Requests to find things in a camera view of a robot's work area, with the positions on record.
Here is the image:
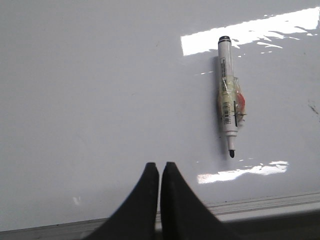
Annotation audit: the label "white whiteboard with aluminium frame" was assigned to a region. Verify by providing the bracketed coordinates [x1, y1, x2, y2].
[0, 0, 320, 231]

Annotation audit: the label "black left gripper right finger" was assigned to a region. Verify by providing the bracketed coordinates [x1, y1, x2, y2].
[160, 162, 240, 240]

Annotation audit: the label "white taped whiteboard marker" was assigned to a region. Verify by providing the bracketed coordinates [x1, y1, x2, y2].
[218, 35, 246, 158]

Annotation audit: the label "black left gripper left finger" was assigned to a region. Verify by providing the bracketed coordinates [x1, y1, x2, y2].
[85, 162, 159, 240]

